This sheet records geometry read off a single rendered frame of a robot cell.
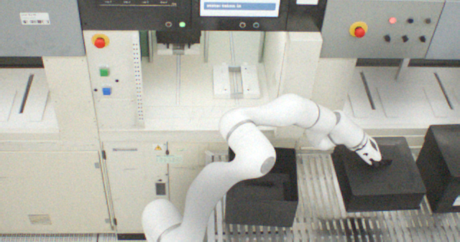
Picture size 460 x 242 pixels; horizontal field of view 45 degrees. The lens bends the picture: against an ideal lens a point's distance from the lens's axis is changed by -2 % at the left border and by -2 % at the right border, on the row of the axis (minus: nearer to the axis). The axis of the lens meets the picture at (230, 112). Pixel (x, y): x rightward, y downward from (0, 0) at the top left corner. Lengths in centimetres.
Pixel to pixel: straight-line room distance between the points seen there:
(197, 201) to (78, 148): 100
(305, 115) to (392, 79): 124
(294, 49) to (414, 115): 82
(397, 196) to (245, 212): 58
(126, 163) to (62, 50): 69
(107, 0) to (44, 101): 79
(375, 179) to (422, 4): 67
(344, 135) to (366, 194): 25
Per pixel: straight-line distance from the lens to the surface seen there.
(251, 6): 205
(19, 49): 223
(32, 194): 290
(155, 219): 179
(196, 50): 282
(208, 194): 170
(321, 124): 179
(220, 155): 251
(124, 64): 222
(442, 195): 243
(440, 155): 240
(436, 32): 229
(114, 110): 240
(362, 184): 212
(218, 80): 264
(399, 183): 217
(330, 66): 227
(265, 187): 240
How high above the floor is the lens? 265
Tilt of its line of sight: 45 degrees down
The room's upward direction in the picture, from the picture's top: 4 degrees clockwise
